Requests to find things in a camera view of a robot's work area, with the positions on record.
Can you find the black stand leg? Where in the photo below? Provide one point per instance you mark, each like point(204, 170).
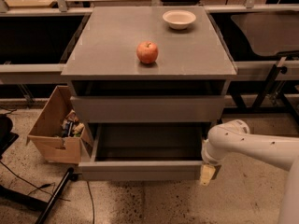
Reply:
point(55, 196)

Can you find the cardboard box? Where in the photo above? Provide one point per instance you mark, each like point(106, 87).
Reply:
point(47, 133)

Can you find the white bowl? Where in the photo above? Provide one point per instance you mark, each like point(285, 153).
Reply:
point(179, 19)

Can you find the clutter inside cardboard box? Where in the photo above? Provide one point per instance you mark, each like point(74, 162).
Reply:
point(71, 126)

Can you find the grey top drawer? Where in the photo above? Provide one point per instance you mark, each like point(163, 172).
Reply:
point(147, 109)

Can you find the red apple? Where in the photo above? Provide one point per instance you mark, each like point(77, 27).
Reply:
point(147, 52)

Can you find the grey drawer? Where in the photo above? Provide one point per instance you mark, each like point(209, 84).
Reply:
point(145, 152)
point(147, 109)

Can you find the black office chair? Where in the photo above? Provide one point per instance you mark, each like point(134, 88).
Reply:
point(7, 137)

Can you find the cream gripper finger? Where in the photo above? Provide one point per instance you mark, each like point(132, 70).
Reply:
point(206, 174)

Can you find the grey desk chair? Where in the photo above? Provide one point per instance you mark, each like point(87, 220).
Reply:
point(272, 34)

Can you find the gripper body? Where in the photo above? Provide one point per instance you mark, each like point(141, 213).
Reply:
point(207, 156)

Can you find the grey drawer cabinet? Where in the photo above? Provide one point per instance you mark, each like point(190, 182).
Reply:
point(190, 63)

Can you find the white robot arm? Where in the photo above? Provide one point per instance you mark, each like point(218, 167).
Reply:
point(280, 151)

